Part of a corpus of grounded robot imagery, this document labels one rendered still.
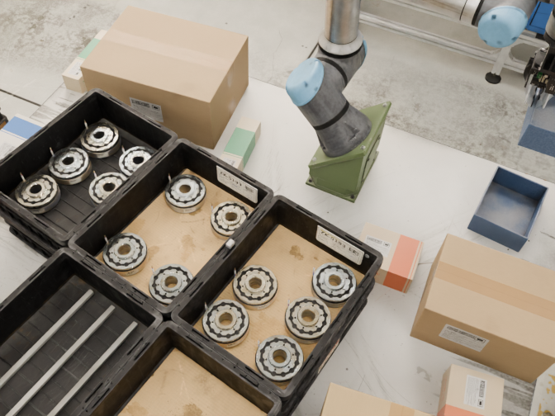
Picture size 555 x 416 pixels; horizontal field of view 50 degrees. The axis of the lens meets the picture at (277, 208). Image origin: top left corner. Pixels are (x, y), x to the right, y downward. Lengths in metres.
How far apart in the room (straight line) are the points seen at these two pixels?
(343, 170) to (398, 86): 1.52
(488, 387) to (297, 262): 0.51
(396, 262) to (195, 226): 0.51
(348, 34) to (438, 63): 1.76
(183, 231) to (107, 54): 0.62
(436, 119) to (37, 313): 2.11
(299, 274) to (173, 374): 0.37
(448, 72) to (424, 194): 1.55
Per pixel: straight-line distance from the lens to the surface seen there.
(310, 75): 1.53
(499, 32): 1.19
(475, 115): 3.08
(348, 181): 1.66
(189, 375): 1.33
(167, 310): 1.29
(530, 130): 1.44
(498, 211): 1.81
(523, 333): 1.46
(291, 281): 1.42
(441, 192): 1.80
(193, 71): 1.76
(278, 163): 1.78
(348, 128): 1.59
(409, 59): 3.28
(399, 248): 1.57
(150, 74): 1.77
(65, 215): 1.58
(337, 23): 1.54
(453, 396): 1.44
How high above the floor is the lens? 2.08
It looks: 55 degrees down
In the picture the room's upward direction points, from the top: 3 degrees clockwise
